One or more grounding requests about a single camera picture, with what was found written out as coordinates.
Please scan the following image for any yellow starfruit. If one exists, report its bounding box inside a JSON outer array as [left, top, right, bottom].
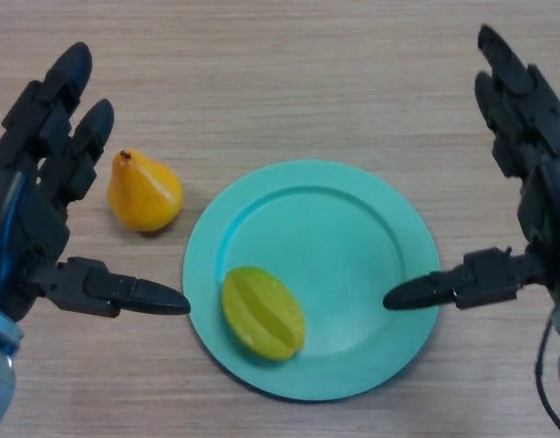
[[221, 266, 306, 362]]

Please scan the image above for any green round plate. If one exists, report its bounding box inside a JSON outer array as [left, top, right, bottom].
[[182, 159, 441, 402]]

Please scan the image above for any orange yellow pear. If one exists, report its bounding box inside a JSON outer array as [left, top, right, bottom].
[[107, 149, 184, 234]]

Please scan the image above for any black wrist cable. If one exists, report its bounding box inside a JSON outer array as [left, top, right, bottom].
[[534, 314, 560, 435]]

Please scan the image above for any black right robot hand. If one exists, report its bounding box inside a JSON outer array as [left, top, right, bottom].
[[382, 24, 560, 316]]

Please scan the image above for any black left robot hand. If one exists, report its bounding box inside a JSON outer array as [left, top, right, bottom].
[[0, 41, 192, 323]]

